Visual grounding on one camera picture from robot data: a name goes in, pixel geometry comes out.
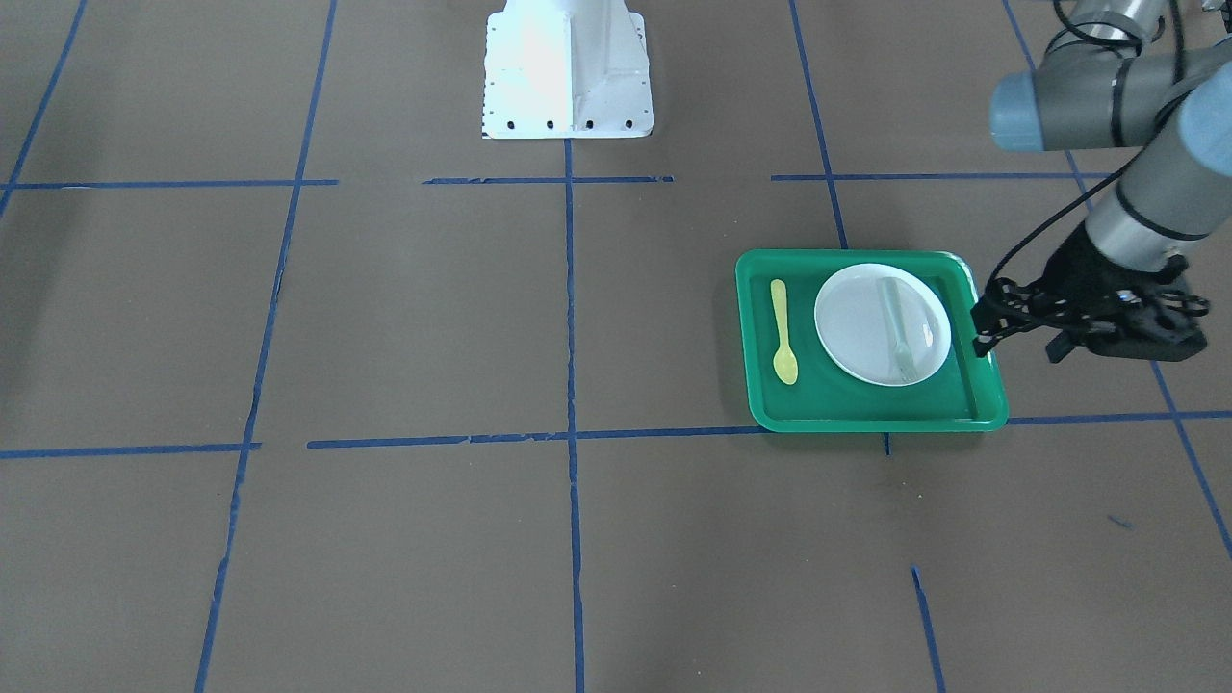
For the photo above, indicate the pale green plastic fork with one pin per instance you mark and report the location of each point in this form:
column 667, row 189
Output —
column 900, row 346

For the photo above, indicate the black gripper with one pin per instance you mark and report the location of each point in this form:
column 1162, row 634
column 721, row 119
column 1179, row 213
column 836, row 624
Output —
column 1080, row 271

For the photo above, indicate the yellow plastic spoon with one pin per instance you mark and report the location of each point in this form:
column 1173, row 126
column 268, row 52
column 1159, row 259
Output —
column 785, row 363

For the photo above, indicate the green plastic tray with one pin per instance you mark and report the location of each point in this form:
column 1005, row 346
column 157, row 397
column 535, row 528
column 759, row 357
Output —
column 966, row 393

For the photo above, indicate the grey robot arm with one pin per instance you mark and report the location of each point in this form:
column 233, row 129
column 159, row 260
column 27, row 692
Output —
column 1118, row 74

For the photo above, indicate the white round plate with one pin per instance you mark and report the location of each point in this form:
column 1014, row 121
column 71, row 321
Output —
column 852, row 330

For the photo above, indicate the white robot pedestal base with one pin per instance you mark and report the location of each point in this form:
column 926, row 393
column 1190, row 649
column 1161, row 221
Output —
column 555, row 70

